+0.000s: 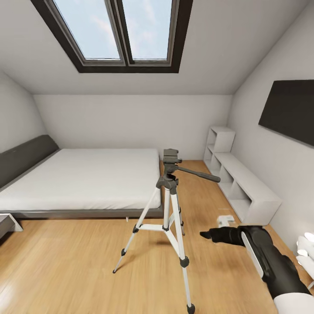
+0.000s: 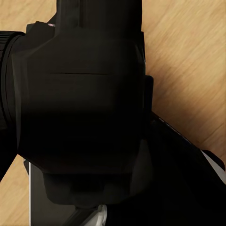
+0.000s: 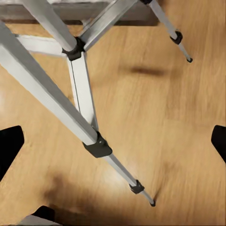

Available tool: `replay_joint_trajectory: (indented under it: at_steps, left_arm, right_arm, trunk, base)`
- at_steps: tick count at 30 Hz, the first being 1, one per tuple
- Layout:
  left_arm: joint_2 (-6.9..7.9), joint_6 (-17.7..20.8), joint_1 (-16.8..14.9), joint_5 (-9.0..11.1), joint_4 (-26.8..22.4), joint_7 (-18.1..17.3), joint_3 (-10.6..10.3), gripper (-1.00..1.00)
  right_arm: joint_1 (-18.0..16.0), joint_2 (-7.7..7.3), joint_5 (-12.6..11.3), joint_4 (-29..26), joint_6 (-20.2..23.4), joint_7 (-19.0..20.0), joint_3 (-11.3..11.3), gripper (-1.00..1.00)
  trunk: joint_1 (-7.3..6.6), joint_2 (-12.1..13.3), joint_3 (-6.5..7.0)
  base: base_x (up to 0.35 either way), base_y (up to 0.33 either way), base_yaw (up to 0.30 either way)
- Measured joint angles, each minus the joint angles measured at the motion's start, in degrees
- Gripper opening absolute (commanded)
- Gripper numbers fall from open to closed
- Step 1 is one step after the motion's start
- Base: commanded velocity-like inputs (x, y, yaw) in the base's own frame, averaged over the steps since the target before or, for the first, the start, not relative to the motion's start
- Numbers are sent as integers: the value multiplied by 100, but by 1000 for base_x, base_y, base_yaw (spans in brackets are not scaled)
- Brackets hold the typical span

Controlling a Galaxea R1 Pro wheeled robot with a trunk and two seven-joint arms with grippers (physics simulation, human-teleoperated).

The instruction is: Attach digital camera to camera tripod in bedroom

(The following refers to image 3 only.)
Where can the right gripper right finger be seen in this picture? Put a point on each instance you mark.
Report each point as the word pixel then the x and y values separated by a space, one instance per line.
pixel 218 139

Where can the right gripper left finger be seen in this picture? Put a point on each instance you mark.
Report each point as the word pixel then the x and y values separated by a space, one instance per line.
pixel 11 141

